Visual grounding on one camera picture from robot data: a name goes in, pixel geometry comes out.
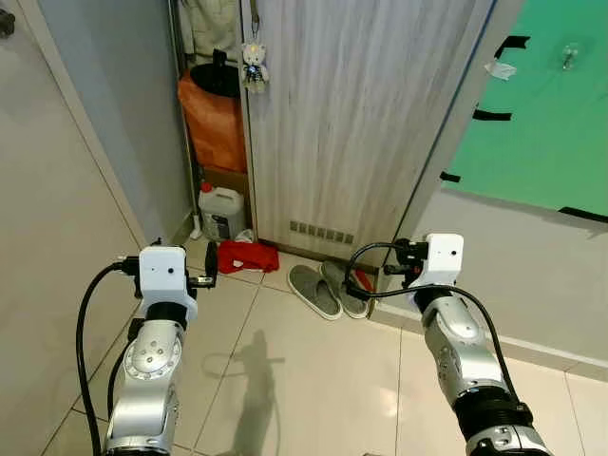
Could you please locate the red cloth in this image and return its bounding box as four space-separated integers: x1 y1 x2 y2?
217 239 281 276

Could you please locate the white canister with red cap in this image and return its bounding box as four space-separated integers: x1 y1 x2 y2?
198 180 247 241

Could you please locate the grey slipper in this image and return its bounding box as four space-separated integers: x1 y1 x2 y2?
288 264 343 322
320 258 373 320

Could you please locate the brown cardboard box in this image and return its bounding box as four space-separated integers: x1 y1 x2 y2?
199 165 251 199

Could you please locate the orange plastic bag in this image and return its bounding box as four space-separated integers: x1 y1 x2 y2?
178 71 249 175

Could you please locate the grey wood-grain door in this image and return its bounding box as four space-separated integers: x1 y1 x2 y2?
237 0 497 278

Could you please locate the long black tape strip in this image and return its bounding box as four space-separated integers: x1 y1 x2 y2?
558 205 608 225

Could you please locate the hanging pale garment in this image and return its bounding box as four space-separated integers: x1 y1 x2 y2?
180 0 244 64

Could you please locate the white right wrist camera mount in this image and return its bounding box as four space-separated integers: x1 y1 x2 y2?
412 234 466 292

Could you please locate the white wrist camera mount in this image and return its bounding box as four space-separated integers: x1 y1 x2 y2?
412 234 466 292
138 245 200 324

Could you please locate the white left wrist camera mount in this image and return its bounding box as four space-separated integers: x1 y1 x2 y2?
138 245 200 324

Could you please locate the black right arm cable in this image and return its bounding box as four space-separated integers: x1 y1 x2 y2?
343 241 520 400

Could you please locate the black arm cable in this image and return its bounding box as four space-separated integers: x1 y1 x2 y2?
343 241 520 400
75 255 142 456

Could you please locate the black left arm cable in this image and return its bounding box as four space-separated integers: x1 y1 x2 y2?
75 255 142 456

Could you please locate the green wall sheet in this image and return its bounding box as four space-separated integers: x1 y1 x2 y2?
441 0 608 221

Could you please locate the white teddy bear keychain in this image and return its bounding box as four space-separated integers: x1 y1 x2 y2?
240 40 271 94

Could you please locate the clear suction wall hook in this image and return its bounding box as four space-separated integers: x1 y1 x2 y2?
560 42 583 73

